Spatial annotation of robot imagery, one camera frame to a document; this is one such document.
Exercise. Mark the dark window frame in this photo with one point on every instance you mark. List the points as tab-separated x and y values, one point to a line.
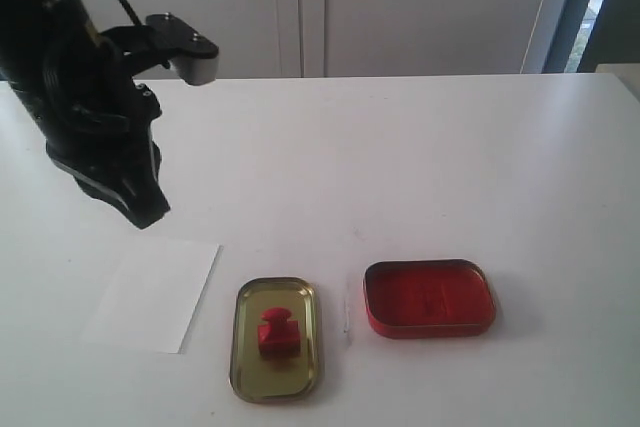
591	33

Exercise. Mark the red stamp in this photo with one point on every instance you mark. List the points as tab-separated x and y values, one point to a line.
279	335

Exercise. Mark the red ink pad tin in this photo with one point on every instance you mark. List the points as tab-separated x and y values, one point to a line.
428	299

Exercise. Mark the white cabinet doors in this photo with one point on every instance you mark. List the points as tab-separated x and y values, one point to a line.
332	38

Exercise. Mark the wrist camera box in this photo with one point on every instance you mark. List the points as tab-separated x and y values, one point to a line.
193	57

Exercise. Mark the gold metal tin lid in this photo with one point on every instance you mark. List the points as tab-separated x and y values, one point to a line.
257	379

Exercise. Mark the white paper sheet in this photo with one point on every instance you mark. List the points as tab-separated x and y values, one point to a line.
151	299

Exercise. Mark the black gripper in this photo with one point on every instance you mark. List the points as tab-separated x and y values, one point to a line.
99	132

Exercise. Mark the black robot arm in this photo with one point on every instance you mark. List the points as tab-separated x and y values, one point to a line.
40	37

